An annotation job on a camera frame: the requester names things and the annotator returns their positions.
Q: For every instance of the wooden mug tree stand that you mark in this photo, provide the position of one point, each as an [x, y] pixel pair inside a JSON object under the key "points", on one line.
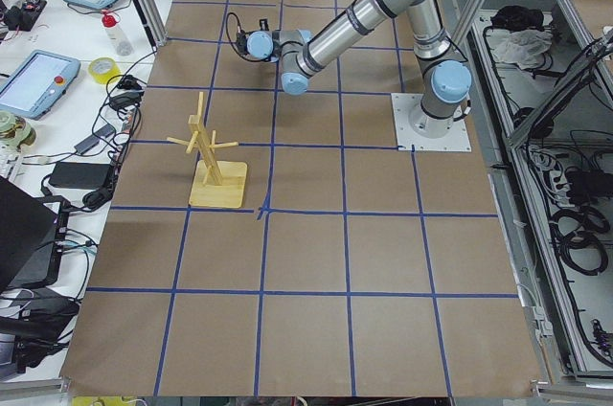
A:
{"points": [[216, 183]]}

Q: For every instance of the clear bottle red cap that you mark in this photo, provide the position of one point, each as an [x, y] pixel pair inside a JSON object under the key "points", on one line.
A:
{"points": [[116, 35]]}

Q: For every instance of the black power adapter brick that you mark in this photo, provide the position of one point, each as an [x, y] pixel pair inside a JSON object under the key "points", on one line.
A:
{"points": [[84, 176]]}

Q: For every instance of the yellow tape roll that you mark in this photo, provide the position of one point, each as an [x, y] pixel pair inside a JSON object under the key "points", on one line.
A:
{"points": [[103, 70]]}

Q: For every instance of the white crumpled cloth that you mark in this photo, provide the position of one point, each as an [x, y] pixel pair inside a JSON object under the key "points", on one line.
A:
{"points": [[525, 49]]}

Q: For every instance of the black laptop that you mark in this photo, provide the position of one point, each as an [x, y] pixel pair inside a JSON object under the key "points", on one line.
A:
{"points": [[32, 229]]}

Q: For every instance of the blue teach pendant lower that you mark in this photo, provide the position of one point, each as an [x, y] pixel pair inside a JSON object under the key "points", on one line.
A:
{"points": [[38, 83]]}

